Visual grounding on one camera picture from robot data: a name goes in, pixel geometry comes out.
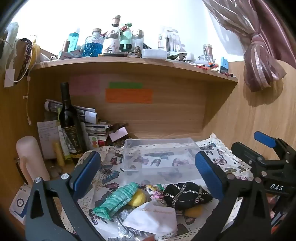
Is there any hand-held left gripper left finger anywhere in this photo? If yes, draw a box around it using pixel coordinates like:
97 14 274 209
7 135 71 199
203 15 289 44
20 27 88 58
25 151 109 241

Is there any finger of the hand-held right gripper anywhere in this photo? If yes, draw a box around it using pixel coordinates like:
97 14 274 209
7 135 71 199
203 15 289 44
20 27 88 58
231 141 278 177
254 131 296 161

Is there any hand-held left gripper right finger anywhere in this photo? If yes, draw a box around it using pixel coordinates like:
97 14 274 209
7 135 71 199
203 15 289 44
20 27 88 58
192 151 272 241

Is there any black chain-print pouch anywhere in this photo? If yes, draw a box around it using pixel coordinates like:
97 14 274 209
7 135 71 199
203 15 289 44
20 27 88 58
163 182 213 210

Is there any green scrunchie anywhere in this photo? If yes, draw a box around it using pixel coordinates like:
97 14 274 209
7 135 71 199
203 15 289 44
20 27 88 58
92 182 139 219

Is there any clear plastic box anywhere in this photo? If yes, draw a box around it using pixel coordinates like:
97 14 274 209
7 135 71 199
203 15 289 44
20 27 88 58
121 137 204 181

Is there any floral scrunchie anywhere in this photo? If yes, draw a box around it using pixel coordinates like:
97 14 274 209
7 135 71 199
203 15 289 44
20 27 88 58
146 184 166 202

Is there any white cloth pouch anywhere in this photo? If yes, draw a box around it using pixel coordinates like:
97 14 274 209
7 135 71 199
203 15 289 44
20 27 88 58
122 201 178 235

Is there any silver glitter bow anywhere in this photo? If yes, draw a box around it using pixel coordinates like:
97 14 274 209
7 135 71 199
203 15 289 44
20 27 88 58
116 210 148 240

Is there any butterfly print tablecloth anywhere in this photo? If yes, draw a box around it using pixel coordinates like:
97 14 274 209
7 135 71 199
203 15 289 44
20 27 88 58
76 133 255 241

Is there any yellow tube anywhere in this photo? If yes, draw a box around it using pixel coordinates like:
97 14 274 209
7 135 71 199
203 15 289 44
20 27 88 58
54 142 65 167

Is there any dark wine bottle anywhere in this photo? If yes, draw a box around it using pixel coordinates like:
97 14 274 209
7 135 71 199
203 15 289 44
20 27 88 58
59 82 88 165

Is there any lilac paper box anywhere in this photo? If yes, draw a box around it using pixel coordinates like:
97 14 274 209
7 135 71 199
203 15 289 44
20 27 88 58
109 128 128 142

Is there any white paper note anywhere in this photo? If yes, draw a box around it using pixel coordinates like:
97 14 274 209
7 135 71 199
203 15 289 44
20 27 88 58
37 120 62 160

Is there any stack of papers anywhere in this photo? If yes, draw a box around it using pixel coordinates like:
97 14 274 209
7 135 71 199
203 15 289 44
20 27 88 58
44 99 97 125

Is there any pink cylinder bottle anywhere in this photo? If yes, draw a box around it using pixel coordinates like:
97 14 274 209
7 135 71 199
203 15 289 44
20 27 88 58
16 136 50 186

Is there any white box blue circle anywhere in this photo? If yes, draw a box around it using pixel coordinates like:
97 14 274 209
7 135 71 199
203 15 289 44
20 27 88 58
9 184 29 224

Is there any mauve curtain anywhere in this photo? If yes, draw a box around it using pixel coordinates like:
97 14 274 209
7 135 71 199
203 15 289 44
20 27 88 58
202 0 296 92

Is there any pink sticky note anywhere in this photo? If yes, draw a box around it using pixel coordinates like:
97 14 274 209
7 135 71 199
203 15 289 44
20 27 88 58
69 75 101 97

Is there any orange sticky note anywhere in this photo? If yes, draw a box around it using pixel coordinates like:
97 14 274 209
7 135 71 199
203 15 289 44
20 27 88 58
105 89 153 104

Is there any green sticky note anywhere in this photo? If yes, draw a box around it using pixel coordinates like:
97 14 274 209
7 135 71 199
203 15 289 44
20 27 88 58
109 82 144 89

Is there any glass jar of sticks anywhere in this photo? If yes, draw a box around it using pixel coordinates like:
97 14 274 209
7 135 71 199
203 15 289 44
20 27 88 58
203 44 214 61

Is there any wooden shelf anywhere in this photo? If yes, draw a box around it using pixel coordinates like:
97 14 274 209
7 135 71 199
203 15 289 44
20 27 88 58
30 56 239 139

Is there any dark brown pen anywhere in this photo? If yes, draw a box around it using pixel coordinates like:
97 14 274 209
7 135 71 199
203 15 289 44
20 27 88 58
98 52 129 57

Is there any faceted blue glass bottle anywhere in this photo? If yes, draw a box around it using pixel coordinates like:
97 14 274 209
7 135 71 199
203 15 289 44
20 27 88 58
83 28 104 57

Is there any tall clear corked bottle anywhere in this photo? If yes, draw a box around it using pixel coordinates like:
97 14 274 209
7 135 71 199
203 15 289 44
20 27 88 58
102 15 122 54

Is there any white plastic case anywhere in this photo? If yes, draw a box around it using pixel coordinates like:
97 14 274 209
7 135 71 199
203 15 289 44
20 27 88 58
142 49 167 59

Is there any blue mouthwash bottle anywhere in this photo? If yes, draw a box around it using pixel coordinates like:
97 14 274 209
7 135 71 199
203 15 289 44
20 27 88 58
68 29 80 53

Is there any beaded headband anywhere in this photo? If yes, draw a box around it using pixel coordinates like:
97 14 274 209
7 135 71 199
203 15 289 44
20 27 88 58
15 38 33 82

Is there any clear tool package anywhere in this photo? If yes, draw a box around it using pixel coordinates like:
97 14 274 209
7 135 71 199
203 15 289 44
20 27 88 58
158 27 182 53

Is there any clear bottle silver cap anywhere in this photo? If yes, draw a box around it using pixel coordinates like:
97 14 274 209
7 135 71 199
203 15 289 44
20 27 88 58
132 29 145 50

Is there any mint green bottle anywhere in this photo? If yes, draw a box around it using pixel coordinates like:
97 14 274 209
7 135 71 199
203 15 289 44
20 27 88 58
120 23 134 52

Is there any white cable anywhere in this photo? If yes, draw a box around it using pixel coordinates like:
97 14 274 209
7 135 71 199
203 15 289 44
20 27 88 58
23 76 32 126

